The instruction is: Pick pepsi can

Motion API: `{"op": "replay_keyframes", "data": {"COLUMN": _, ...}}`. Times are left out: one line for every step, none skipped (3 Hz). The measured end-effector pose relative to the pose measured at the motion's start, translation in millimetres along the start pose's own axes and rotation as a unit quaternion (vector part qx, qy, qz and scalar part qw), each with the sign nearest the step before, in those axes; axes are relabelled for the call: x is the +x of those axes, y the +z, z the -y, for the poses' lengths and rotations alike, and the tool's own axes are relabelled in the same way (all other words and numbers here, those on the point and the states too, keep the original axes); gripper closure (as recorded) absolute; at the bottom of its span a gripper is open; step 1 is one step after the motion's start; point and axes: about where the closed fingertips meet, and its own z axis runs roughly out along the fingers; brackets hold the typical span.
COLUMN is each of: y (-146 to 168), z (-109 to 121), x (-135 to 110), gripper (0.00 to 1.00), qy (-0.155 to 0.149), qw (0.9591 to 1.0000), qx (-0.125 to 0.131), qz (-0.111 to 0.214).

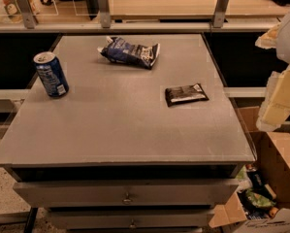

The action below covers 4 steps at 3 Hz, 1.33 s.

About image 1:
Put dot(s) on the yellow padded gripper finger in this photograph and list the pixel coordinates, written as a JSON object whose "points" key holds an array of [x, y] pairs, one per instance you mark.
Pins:
{"points": [[276, 107], [268, 39]]}

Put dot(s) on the blue pepsi can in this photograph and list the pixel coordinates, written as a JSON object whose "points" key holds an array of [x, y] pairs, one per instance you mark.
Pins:
{"points": [[51, 74]]}

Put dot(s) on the black snack bar wrapper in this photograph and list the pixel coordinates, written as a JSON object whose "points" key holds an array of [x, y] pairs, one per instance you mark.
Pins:
{"points": [[185, 94]]}

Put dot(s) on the cardboard box with snacks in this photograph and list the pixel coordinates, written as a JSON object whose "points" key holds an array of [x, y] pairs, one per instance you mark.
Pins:
{"points": [[273, 162]]}

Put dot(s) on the upper grey drawer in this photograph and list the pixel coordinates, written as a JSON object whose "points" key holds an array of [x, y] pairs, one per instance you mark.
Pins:
{"points": [[126, 193]]}

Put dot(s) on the grey drawer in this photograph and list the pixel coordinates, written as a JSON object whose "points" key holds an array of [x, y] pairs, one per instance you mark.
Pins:
{"points": [[133, 219], [126, 193]]}

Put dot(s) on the wooden counter shelf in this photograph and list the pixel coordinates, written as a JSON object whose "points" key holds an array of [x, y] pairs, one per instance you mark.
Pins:
{"points": [[155, 16]]}

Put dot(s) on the blue crumpled chip bag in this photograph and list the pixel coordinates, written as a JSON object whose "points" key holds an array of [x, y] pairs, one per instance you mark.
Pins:
{"points": [[120, 51]]}

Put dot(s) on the grey drawer cabinet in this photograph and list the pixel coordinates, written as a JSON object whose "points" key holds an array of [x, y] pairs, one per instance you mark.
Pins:
{"points": [[115, 124]]}

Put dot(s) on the lower grey drawer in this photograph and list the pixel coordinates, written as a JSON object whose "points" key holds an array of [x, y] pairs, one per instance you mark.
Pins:
{"points": [[133, 219]]}

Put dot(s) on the right grey metal bracket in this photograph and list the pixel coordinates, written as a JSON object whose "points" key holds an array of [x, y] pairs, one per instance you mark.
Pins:
{"points": [[219, 13]]}

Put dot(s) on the grey metal bracket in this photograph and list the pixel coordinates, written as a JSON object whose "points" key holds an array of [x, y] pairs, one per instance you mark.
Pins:
{"points": [[28, 17], [219, 13], [104, 11]]}

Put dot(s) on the middle grey metal bracket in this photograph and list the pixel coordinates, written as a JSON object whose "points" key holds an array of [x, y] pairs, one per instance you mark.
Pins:
{"points": [[104, 11]]}

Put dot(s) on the left grey metal bracket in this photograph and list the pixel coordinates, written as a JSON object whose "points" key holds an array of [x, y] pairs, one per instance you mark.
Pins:
{"points": [[28, 17]]}

